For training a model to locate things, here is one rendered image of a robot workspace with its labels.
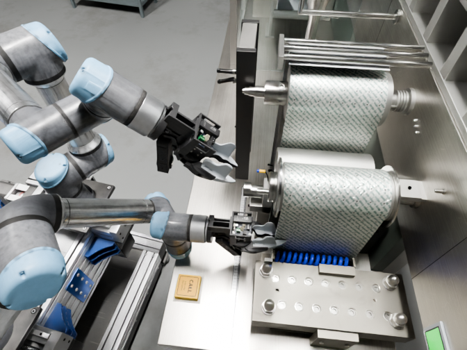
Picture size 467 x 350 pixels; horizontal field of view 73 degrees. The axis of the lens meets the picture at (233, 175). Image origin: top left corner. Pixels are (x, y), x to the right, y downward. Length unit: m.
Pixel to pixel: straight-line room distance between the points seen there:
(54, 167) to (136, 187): 1.23
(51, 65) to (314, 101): 0.71
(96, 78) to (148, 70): 2.82
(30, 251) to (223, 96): 1.10
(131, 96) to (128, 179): 1.89
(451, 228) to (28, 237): 0.83
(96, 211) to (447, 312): 0.81
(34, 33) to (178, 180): 1.57
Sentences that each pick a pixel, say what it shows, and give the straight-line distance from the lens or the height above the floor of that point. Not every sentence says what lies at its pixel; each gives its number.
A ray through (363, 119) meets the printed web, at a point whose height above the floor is 1.33.
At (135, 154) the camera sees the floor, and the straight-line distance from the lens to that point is 2.60.
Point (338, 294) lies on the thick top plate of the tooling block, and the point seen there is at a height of 1.03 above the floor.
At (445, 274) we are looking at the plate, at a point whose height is 1.27.
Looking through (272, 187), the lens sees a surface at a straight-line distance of 0.75.
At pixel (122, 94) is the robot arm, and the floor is 1.54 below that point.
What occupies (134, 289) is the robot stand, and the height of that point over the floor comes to 0.23.
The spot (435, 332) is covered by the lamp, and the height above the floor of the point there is 1.20.
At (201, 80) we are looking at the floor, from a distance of 3.18.
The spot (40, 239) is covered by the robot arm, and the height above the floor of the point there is 1.31.
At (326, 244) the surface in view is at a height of 1.10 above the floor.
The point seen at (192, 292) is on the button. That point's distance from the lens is 1.01.
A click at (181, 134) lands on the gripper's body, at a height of 1.44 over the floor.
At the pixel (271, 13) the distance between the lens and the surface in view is 1.58.
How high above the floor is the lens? 1.89
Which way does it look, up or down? 53 degrees down
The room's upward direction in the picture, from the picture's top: straight up
